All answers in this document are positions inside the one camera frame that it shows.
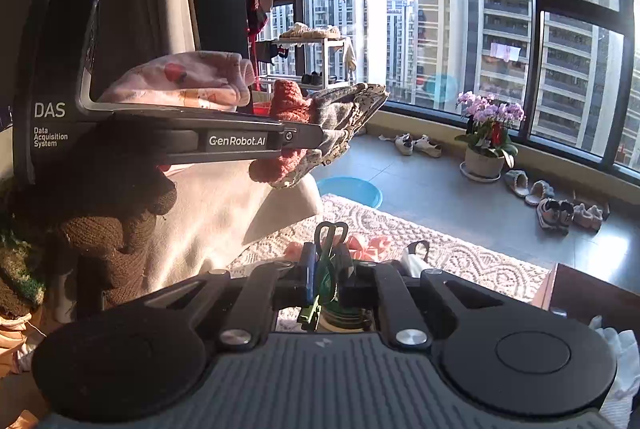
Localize beige fleece blanket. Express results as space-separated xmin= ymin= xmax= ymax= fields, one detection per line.
xmin=143 ymin=160 xmax=322 ymax=293

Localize pink cardboard box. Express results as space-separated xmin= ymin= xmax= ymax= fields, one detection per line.
xmin=532 ymin=263 xmax=640 ymax=338

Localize white shoes pair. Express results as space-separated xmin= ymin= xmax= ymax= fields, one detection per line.
xmin=378 ymin=134 xmax=442 ymax=158

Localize grey sneakers pair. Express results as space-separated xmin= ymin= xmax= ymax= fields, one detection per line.
xmin=536 ymin=198 xmax=574 ymax=235

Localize blue plastic basin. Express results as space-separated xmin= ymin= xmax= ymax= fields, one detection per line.
xmin=317 ymin=176 xmax=383 ymax=209

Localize metal shoe rack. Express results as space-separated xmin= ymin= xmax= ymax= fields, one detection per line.
xmin=252 ymin=22 xmax=358 ymax=89

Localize green scissors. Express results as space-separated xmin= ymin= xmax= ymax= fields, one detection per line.
xmin=297 ymin=221 xmax=348 ymax=331

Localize potted pink orchid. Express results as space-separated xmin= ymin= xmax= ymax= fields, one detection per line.
xmin=456 ymin=91 xmax=525 ymax=181

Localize white lace tablecloth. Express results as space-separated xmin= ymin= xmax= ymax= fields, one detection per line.
xmin=228 ymin=194 xmax=549 ymax=302

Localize pink patterned cloth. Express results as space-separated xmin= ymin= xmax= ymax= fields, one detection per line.
xmin=100 ymin=51 xmax=255 ymax=112

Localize grey slipper pair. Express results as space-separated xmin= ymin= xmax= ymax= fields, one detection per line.
xmin=503 ymin=169 xmax=554 ymax=207

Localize brown knit gloved hand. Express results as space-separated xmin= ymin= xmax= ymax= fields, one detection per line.
xmin=1 ymin=123 xmax=177 ymax=319

